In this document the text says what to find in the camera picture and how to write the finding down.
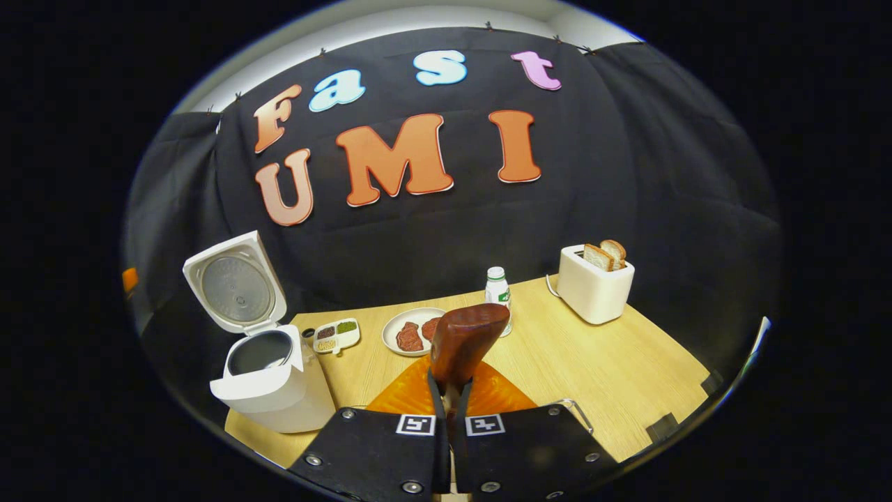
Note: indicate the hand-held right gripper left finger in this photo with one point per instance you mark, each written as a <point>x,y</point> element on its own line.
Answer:
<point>369,453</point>

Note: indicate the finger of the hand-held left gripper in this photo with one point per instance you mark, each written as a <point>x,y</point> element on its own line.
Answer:
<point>129,280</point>

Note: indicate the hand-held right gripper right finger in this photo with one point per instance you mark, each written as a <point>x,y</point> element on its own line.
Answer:
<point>529,453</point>

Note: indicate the clear chopstick holder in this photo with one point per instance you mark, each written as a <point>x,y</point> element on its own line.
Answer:
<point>577,402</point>

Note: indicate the white rice cooker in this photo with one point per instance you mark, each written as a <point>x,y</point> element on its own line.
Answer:
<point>279,401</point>

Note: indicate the brown wooden spoon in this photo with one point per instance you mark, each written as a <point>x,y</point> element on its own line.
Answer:
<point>463,338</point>

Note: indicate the brown meat piece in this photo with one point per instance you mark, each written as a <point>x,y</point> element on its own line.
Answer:
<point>428,328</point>
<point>409,338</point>

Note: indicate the white divided bean dish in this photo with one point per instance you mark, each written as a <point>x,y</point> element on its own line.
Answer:
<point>336,335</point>

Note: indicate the round white plate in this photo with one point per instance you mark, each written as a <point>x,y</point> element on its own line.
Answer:
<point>394,328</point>

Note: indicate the white bottle with green label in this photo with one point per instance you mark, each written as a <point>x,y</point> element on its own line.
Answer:
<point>497,289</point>

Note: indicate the white toaster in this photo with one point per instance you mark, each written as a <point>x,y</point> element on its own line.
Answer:
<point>592,293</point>

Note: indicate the toasted bread slice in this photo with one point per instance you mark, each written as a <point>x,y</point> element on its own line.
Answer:
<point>598,258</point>
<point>616,249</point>

